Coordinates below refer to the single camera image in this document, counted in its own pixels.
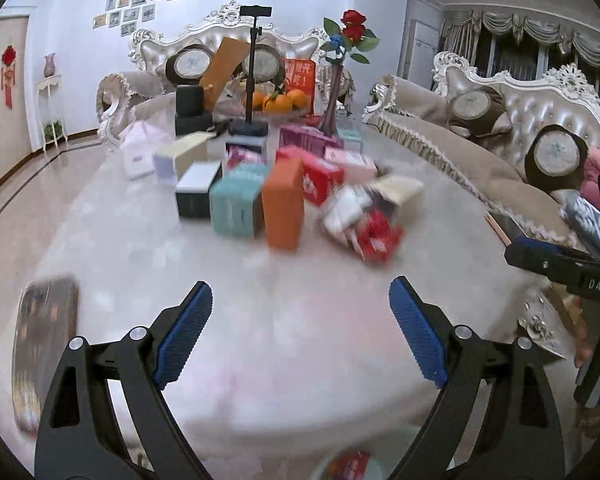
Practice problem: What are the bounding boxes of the crumpled red packet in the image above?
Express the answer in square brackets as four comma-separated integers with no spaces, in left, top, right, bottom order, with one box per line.
[355,210,404,264]

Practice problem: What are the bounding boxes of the white door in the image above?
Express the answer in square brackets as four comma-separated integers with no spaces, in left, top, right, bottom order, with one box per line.
[409,0,447,87]

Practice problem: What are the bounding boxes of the ornate silver tufted sofa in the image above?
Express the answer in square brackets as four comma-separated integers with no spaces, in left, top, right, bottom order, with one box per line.
[97,0,356,147]

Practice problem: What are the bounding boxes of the teal carton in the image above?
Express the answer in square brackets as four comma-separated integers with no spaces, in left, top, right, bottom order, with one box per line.
[209,165,270,240]

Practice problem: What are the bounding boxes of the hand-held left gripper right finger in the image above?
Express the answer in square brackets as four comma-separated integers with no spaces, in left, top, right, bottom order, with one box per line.
[388,276,566,480]

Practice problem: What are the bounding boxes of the glass fruit plate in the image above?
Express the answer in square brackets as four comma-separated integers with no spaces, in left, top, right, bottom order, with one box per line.
[215,96,317,122]

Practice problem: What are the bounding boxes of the white side table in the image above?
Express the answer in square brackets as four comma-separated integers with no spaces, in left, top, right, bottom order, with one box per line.
[36,75,67,152]

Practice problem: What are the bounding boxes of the pale waste bin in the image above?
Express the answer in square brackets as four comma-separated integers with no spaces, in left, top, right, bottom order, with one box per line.
[310,447,387,480]

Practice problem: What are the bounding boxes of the ornate beige fringed sofa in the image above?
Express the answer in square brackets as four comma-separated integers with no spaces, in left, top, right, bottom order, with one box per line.
[362,51,600,261]

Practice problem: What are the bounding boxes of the grey draped curtains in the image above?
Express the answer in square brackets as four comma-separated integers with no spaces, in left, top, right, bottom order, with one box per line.
[440,7,600,92]

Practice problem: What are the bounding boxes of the pale pink carton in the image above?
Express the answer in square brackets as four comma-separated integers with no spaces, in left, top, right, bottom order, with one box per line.
[324,147,379,187]

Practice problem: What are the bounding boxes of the silver lavender carton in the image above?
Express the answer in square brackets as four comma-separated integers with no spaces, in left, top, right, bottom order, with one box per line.
[153,132,216,185]

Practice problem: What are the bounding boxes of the black box white top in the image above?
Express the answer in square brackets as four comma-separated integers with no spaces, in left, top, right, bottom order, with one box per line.
[175,162,224,220]

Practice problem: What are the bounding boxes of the small light teal box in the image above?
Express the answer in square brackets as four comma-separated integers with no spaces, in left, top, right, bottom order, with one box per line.
[337,129,364,154]

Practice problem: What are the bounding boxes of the grey striped cloth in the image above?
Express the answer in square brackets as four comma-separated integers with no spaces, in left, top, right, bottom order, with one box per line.
[560,192,600,247]

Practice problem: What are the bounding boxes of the pink patterned box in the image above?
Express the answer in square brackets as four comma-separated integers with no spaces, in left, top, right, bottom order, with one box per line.
[225,142,269,169]

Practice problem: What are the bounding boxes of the person's right hand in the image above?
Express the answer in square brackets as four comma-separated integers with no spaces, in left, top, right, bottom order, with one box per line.
[574,302,600,370]

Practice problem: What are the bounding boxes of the wall photo frames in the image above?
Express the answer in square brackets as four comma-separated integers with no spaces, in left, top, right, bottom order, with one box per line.
[92,0,186,37]

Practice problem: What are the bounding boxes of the black cylinder speaker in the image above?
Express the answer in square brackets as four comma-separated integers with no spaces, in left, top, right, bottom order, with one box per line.
[175,85,206,117]

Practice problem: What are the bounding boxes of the red carton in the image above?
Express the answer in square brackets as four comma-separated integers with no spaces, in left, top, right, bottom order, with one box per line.
[276,147,345,207]

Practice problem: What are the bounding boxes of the artificial red roses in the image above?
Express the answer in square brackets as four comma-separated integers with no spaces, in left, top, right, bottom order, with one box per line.
[320,9,379,66]

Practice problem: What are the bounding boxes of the white pink tissue pack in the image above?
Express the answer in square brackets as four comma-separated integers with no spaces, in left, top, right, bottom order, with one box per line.
[120,120,173,181]

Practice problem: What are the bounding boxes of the red knot wall ornament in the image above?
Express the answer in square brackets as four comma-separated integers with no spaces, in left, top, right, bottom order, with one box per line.
[0,45,19,110]

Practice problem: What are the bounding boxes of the brown embroidered cushion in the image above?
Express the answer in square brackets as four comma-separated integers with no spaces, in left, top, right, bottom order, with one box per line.
[525,125,589,194]
[165,46,214,94]
[240,45,286,92]
[447,85,514,137]

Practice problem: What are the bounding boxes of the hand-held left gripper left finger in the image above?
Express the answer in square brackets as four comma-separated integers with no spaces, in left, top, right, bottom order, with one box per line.
[34,280,216,480]

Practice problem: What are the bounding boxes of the black phone stand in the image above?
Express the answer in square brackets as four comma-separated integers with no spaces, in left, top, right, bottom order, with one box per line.
[228,5,273,137]

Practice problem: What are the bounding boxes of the brown patterned tray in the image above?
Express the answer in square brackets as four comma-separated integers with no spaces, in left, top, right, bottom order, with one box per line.
[11,274,80,436]

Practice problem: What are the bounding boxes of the orange carton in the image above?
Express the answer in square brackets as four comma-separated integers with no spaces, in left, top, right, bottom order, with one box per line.
[261,156,306,253]

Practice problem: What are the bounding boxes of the long magenta box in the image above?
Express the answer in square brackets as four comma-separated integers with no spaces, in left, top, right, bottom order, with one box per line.
[279,125,344,152]

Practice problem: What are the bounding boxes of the pink cloth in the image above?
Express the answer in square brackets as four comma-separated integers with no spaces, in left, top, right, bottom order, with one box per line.
[580,147,600,207]

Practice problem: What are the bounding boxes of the red envelope stand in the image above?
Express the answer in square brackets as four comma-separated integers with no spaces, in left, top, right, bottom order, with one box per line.
[283,58,315,111]

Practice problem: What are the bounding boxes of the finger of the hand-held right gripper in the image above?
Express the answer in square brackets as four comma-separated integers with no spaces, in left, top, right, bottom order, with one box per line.
[504,237,600,282]

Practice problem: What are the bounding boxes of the purple glass vase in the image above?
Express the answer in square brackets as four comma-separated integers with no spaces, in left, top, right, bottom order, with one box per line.
[318,62,344,134]

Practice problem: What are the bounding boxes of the open beige carton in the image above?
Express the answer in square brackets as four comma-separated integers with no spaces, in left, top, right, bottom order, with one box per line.
[370,175,425,222]

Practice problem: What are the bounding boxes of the crumpled white packet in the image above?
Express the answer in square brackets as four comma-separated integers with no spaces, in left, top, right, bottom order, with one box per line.
[320,185,377,247]

